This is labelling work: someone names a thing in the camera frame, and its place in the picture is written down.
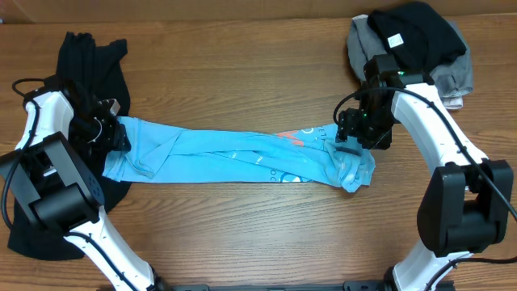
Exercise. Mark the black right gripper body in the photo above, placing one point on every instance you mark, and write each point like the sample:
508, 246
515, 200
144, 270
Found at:
373, 126

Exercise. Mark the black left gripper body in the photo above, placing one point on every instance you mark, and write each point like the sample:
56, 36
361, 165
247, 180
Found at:
96, 135

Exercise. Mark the light blue t-shirt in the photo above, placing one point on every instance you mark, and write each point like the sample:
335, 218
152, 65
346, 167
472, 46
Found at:
166, 154

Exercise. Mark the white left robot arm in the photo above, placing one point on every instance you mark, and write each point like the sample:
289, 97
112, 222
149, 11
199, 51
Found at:
58, 193

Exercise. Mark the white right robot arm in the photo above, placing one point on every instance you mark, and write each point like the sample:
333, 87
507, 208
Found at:
467, 203

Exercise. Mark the black garment at left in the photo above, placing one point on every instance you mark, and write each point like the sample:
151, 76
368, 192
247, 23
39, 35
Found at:
98, 70

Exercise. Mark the folded grey garment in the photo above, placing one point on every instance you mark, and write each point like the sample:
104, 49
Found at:
448, 77

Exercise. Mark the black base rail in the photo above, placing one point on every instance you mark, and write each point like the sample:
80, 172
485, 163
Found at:
274, 287

